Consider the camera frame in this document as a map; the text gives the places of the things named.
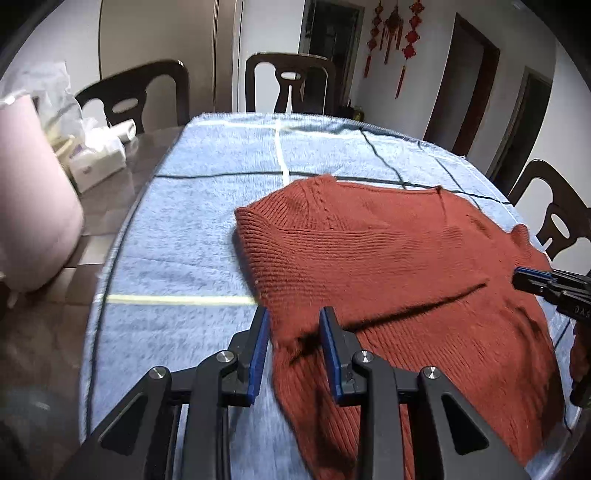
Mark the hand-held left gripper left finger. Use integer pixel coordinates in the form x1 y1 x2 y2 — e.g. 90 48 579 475
55 307 271 480

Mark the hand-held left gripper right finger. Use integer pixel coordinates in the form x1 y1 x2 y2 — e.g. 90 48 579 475
320 307 532 480

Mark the rust red knit sweater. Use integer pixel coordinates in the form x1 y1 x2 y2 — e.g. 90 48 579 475
235 174 566 480

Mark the dark wooden chair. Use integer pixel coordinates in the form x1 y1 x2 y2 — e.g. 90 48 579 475
245 52 337 116
75 59 191 134
505 159 591 273

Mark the blue plaid blanket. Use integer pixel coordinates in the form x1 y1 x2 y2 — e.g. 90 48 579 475
78 112 583 480

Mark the narrow dark doorway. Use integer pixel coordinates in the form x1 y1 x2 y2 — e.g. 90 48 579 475
487 67 555 190

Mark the brown wooden door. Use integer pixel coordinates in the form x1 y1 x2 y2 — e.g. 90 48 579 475
422 13 502 158

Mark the white tissue pack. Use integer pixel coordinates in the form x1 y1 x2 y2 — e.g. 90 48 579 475
69 127 127 195

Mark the red knot ornament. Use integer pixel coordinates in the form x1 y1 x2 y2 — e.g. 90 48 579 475
384 4 403 65
394 0 426 100
364 0 385 78

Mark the white roll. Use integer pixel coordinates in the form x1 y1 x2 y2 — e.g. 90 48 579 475
108 119 138 144

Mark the pink electric kettle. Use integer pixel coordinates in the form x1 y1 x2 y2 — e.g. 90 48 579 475
0 95 85 294

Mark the dark open doorway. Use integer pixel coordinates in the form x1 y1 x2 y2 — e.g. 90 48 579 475
298 0 365 116

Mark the clear plastic bag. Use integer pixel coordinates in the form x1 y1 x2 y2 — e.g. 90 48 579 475
9 60 84 139

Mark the beige refrigerator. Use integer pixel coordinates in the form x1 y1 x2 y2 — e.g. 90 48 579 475
99 0 243 134

